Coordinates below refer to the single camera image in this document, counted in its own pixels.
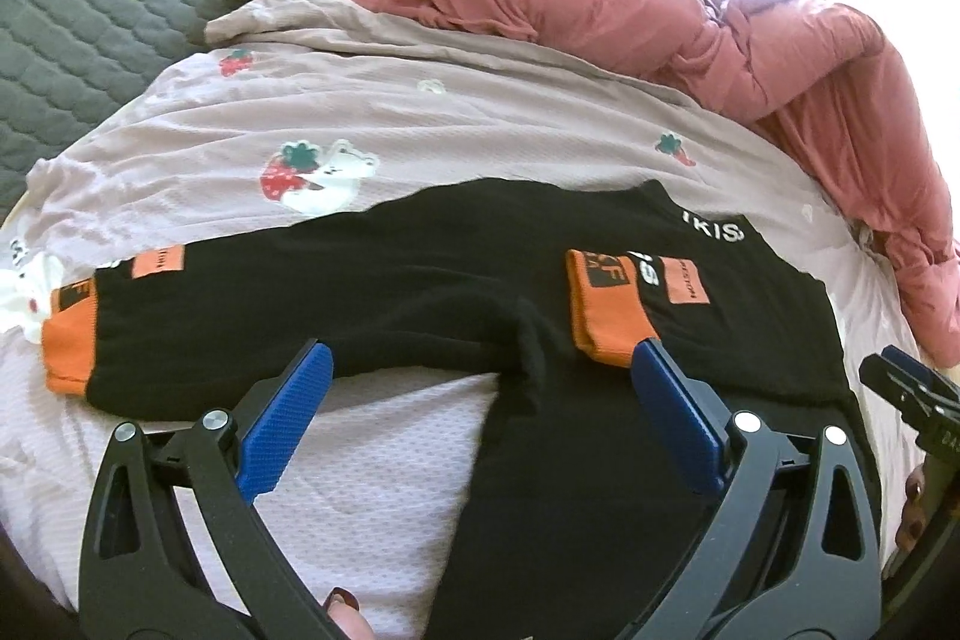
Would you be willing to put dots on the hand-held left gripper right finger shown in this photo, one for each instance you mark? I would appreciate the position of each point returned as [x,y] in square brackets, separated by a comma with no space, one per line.
[675,419]

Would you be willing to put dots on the pink strawberry bear printed blanket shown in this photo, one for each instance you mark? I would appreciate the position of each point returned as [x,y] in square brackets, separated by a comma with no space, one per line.
[450,138]

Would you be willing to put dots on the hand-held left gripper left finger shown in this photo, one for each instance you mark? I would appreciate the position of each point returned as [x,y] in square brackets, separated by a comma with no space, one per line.
[289,419]

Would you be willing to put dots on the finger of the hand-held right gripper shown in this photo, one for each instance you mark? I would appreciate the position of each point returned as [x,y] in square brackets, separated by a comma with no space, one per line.
[911,389]

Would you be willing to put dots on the person's right hand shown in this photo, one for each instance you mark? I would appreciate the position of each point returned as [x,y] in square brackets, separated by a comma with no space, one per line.
[913,512]

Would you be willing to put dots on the person's left hand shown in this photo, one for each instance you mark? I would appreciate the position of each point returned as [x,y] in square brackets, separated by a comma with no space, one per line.
[349,617]

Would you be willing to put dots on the black garment with orange cuffs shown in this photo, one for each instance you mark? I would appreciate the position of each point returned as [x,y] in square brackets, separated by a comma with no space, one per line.
[450,280]

